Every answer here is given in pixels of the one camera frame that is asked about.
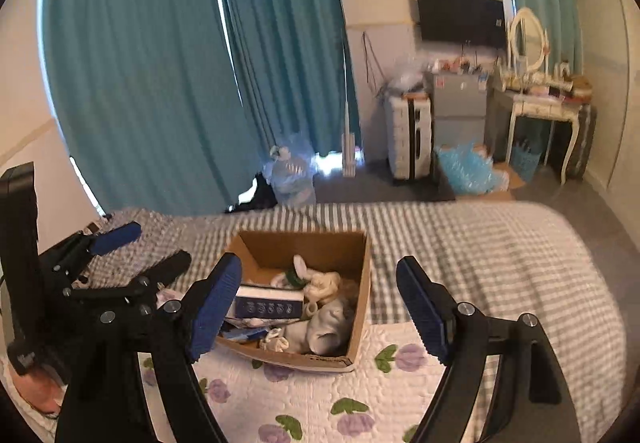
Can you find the blue white wipes packet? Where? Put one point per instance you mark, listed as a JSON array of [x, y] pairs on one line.
[[241, 333]]

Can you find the black wall television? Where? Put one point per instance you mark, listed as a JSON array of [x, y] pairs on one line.
[[460, 18]]

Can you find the white dark-edged tissue packet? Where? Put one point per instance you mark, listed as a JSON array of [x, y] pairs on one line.
[[270, 308]]

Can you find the clear plastic bag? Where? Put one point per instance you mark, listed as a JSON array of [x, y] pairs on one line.
[[407, 79]]

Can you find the wide teal curtain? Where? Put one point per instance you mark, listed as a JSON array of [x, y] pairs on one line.
[[140, 73]]

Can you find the white oval mirror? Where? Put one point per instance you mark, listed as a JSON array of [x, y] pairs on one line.
[[532, 40]]

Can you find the white floral quilt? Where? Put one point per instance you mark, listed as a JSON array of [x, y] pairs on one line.
[[310, 398]]

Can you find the clear water bottle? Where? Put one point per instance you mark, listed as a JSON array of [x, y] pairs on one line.
[[292, 173]]

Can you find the blue plastic bags pile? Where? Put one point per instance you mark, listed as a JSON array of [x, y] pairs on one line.
[[467, 170]]

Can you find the blue plastic basket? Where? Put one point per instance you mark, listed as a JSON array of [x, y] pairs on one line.
[[525, 162]]

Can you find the black bag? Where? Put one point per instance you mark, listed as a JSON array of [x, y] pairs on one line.
[[257, 195]]

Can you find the brown cardboard box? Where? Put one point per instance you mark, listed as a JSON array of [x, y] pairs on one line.
[[361, 303]]

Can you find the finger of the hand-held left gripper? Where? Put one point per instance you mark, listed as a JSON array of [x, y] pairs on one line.
[[167, 265], [117, 237]]

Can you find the person's left hand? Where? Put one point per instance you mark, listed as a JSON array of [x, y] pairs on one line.
[[37, 388]]

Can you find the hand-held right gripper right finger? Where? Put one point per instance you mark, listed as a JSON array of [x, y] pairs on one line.
[[422, 308]]

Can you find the white dressing table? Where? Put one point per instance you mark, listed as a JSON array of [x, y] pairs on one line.
[[540, 108]]

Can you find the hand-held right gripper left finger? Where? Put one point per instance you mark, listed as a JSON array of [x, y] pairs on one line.
[[217, 308]]

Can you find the dark striped trunk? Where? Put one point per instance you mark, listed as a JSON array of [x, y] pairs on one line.
[[584, 138]]

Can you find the white suitcase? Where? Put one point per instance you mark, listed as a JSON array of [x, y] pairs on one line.
[[400, 138]]

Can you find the cream cloth bundle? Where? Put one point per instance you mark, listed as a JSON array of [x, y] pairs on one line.
[[322, 284]]

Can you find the white green sock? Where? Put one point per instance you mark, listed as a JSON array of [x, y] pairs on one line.
[[295, 273]]

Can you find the grey small fridge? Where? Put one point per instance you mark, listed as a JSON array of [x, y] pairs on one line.
[[457, 108]]

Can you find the small white knotted sock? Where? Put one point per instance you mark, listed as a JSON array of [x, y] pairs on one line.
[[275, 340]]

